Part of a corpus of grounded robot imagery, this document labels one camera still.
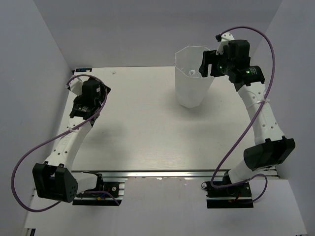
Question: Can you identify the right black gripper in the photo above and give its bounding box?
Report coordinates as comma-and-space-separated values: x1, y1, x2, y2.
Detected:
198, 50, 233, 78

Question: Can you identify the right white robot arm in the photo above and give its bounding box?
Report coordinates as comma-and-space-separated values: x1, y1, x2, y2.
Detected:
199, 40, 295, 196

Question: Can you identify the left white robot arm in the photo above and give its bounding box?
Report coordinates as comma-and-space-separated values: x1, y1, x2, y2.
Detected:
32, 77, 111, 203

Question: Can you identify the white octagonal plastic bin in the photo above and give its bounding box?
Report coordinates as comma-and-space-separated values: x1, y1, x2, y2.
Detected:
175, 46, 214, 108

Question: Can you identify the left blue corner sticker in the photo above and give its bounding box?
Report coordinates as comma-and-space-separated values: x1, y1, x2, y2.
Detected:
75, 68, 92, 73

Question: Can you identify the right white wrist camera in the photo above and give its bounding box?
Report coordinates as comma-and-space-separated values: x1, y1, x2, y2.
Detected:
216, 32, 234, 55

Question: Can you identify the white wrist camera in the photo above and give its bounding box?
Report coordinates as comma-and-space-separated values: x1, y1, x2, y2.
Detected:
216, 32, 234, 55
65, 77, 83, 96

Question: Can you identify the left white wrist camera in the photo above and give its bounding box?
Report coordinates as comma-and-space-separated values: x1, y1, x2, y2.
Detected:
65, 77, 83, 96

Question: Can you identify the aluminium front rail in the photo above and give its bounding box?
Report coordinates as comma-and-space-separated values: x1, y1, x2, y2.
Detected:
71, 169, 232, 180

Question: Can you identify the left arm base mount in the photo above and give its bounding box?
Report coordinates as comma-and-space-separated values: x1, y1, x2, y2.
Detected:
72, 172, 125, 206

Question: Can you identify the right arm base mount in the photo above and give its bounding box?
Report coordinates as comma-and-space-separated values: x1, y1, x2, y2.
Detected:
201, 181, 253, 209

